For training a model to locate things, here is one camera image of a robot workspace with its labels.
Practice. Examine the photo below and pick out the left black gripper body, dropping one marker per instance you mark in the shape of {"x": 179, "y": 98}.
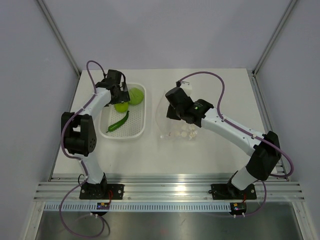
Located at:
{"x": 122, "y": 97}

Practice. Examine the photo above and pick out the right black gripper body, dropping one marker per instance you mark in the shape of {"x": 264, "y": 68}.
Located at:
{"x": 174, "y": 113}

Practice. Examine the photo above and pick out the clear dotted zip bag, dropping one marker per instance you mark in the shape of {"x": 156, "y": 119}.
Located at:
{"x": 170, "y": 129}

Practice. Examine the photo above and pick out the green cabbage toy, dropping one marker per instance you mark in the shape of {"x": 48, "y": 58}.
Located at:
{"x": 136, "y": 96}

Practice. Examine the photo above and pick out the light green apple toy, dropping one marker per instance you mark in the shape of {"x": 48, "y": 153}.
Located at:
{"x": 121, "y": 107}

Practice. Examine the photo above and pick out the green chili pepper toy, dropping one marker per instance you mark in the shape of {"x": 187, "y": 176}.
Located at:
{"x": 119, "y": 123}

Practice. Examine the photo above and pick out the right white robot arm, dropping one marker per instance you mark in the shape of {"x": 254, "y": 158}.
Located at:
{"x": 263, "y": 149}

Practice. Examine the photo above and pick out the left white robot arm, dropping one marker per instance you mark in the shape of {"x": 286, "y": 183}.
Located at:
{"x": 78, "y": 135}

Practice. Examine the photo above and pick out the white perforated plastic basket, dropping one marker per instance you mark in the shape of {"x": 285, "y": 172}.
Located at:
{"x": 133, "y": 127}

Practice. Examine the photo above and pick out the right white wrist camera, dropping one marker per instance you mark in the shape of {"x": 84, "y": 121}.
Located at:
{"x": 187, "y": 87}

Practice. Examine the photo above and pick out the right aluminium frame post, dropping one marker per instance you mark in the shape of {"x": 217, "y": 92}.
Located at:
{"x": 275, "y": 35}

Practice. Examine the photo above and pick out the aluminium frame post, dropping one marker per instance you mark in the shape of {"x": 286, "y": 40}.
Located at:
{"x": 275, "y": 35}
{"x": 58, "y": 35}

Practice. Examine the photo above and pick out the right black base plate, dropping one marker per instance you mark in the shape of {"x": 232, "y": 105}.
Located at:
{"x": 223, "y": 191}

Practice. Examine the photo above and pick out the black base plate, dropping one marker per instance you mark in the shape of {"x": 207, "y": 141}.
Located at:
{"x": 99, "y": 192}
{"x": 223, "y": 191}

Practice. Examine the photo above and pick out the left aluminium frame post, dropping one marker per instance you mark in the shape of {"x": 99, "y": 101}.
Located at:
{"x": 58, "y": 35}

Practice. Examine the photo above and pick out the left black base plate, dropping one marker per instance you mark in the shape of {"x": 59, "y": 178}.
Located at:
{"x": 99, "y": 192}

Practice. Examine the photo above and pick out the aluminium mounting rail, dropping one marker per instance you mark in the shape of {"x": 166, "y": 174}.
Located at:
{"x": 170, "y": 188}

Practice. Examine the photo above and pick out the white slotted cable duct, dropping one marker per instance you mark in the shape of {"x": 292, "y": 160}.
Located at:
{"x": 192, "y": 207}

